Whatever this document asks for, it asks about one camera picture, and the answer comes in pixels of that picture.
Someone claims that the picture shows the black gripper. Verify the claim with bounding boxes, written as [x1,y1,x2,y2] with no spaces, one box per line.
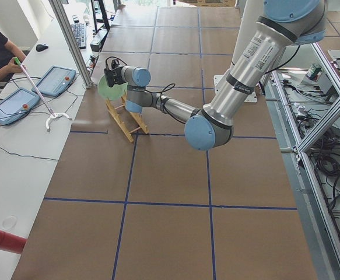
[104,66,124,87]

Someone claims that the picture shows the light green ceramic plate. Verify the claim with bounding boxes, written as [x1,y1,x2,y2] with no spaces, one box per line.
[97,75,127,101]

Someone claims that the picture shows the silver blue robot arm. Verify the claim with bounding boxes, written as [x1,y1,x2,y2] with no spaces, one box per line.
[104,1,328,151]

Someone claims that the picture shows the wooden dish rack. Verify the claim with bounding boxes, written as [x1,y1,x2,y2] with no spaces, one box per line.
[105,94,149,143]

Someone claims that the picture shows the blue teach pendant far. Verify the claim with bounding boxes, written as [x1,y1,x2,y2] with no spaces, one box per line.
[36,65,76,97]

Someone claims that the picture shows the blue teach pendant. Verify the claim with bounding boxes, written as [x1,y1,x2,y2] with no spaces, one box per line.
[0,87,40,125]
[36,65,76,97]

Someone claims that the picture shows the black keyboard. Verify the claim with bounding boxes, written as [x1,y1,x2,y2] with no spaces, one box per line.
[70,22,86,49]

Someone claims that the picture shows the pink stick with white stand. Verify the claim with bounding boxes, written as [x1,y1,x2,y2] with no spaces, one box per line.
[13,57,72,132]

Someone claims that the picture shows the black computer mouse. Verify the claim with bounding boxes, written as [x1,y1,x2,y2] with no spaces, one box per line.
[36,44,49,52]

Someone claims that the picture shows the blue teach pendant near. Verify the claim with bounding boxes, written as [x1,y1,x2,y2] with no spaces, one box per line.
[0,87,40,125]

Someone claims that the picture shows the green white small box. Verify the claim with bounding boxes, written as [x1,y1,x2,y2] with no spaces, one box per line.
[306,64,321,81]

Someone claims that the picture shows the red cylinder tube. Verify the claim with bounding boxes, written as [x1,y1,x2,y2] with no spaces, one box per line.
[0,230,27,254]

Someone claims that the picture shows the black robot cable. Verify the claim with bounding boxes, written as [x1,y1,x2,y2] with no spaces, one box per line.
[145,83,176,114]

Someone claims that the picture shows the aluminium frame post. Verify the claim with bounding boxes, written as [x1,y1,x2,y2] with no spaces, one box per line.
[49,0,95,89]

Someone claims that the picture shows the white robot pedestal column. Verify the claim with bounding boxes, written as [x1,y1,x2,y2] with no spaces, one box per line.
[231,0,264,68]

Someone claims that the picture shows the aluminium frame rail right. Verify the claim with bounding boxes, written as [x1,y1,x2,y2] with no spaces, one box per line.
[265,43,340,279]

